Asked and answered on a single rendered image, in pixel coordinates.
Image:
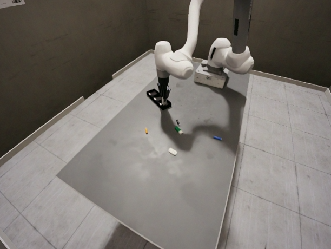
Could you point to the black rack of three bins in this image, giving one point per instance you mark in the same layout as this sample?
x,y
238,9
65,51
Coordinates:
x,y
155,96

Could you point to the white domino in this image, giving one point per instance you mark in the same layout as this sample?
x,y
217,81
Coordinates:
x,y
172,151

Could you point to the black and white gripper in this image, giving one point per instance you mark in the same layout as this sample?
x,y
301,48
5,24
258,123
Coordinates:
x,y
163,89

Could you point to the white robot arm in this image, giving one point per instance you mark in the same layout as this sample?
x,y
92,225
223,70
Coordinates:
x,y
238,59

